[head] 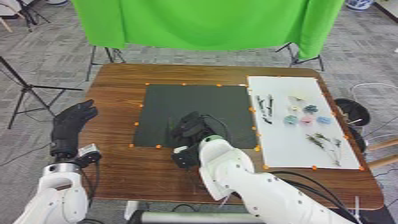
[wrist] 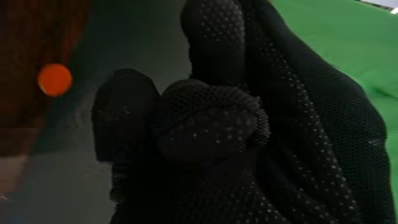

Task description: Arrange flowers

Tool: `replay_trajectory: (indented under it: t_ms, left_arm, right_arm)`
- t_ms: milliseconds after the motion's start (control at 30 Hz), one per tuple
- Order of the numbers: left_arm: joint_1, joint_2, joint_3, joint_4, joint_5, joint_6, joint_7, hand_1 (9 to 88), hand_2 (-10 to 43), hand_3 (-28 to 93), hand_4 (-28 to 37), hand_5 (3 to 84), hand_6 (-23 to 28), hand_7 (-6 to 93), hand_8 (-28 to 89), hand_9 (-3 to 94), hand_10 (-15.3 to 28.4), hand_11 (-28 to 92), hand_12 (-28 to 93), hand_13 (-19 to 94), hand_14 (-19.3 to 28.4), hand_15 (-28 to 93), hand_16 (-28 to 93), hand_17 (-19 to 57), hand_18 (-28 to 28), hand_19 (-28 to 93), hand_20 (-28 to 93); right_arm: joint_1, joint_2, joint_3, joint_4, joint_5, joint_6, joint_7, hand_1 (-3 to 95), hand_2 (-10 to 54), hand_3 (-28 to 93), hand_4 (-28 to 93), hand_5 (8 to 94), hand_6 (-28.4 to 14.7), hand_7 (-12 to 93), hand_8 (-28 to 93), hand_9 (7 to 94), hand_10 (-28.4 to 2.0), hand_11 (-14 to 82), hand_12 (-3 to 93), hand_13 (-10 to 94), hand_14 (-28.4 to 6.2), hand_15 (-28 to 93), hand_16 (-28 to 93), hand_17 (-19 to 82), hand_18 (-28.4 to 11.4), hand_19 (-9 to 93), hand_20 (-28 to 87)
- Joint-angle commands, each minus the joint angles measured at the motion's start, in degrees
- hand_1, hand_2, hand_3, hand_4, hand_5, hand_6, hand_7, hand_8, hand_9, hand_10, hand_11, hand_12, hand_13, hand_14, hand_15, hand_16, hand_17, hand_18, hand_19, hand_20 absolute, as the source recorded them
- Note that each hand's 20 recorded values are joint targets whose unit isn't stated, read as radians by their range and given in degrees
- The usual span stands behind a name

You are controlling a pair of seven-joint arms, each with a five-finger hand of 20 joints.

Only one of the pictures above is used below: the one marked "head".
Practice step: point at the white sheet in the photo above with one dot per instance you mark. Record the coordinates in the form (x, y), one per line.
(296, 146)

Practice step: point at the dark blue flower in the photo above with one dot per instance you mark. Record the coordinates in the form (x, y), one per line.
(312, 108)

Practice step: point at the black tripod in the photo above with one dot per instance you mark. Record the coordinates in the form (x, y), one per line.
(29, 11)
(28, 88)

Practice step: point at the black round container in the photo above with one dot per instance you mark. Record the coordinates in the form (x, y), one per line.
(353, 111)

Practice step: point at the black stand legs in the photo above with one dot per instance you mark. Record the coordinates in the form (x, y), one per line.
(294, 56)
(109, 55)

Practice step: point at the pink flower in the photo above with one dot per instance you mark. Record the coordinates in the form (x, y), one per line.
(307, 119)

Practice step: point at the pale grey bar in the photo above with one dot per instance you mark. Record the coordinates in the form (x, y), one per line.
(202, 218)

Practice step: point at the dark mat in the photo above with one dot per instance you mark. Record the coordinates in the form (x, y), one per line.
(189, 103)

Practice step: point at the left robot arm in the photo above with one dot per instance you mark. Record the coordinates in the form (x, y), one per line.
(56, 193)

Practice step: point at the light blue flower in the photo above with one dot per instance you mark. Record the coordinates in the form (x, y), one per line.
(324, 119)

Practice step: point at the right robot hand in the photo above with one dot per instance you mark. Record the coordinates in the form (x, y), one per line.
(191, 125)

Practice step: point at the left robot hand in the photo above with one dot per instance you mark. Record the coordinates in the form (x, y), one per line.
(68, 130)

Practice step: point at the cream flower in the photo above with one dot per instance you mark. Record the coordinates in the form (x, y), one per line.
(292, 108)

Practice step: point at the teal flower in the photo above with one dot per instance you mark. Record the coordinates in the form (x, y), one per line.
(291, 119)

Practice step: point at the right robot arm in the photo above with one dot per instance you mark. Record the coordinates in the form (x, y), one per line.
(250, 186)

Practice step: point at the white flower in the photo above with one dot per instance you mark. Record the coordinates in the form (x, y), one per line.
(296, 98)

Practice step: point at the green sprig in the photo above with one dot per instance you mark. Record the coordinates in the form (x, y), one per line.
(269, 105)
(335, 150)
(317, 140)
(262, 108)

